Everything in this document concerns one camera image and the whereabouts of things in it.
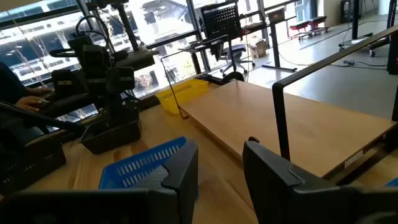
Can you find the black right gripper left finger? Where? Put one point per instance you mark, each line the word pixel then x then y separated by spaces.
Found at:
pixel 183 193

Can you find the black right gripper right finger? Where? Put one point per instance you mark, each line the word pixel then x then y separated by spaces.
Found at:
pixel 280 193

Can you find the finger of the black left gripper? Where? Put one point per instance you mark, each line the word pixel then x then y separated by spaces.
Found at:
pixel 126 79
pixel 65 81

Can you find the blue plastic basket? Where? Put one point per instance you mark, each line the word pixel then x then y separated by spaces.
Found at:
pixel 393 183
pixel 136 168

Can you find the black plastic basket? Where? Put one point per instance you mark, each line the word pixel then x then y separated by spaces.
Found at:
pixel 115 138
pixel 31 168

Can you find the yellow plastic basket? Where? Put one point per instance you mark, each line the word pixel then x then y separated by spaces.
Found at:
pixel 186 91

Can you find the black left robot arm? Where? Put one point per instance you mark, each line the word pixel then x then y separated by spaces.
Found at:
pixel 121 109

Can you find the black stand with pole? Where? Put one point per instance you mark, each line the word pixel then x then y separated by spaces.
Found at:
pixel 136 59

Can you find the person's hand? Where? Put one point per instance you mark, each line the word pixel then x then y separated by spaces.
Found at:
pixel 29 103
pixel 40 90

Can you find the person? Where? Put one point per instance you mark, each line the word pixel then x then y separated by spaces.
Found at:
pixel 9 84

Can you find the blue office chair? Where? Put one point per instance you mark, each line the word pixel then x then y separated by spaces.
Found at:
pixel 231 49

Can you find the cardboard box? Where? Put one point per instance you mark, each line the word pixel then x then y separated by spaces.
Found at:
pixel 258 48

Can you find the black standing desk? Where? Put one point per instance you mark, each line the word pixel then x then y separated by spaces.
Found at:
pixel 275 40

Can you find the red cart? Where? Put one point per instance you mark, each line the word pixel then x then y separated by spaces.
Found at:
pixel 300 25
pixel 317 19

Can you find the black wheeled stand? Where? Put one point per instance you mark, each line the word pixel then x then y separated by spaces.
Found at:
pixel 393 56

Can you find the black column stand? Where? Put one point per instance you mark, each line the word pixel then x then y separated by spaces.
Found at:
pixel 355 18

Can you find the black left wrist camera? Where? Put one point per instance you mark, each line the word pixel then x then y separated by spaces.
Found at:
pixel 94 59

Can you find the black aluminium table frame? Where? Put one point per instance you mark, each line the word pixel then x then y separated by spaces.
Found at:
pixel 31 116

